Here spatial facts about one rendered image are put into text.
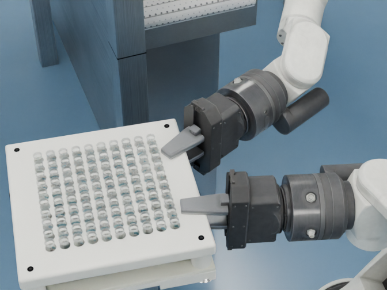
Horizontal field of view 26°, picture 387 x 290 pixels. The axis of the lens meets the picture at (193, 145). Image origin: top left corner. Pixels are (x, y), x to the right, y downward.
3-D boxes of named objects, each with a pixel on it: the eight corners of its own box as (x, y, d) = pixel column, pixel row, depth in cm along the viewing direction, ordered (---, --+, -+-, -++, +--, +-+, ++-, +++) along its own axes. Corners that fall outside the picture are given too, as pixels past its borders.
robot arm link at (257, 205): (234, 207, 102) (331, 202, 103) (226, 152, 109) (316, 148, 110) (229, 271, 110) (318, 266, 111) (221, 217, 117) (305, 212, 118)
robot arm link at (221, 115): (222, 123, 113) (280, 84, 119) (172, 89, 118) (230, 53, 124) (217, 187, 121) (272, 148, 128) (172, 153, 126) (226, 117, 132)
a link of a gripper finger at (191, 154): (173, 172, 116) (204, 151, 119) (157, 160, 118) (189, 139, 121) (173, 180, 117) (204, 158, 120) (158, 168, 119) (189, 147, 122)
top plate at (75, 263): (6, 154, 119) (4, 144, 117) (175, 127, 123) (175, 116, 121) (20, 292, 102) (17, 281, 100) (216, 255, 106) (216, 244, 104)
